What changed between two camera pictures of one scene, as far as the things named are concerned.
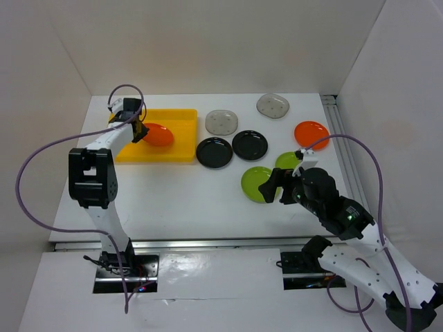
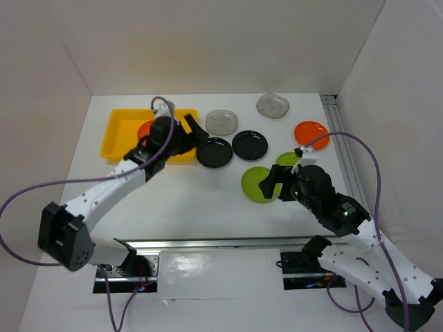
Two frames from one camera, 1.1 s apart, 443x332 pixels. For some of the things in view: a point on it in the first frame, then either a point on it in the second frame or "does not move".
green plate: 286,160 does not move
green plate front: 252,178 does not move
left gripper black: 140,135 → 198,135
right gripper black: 279,177 does not move
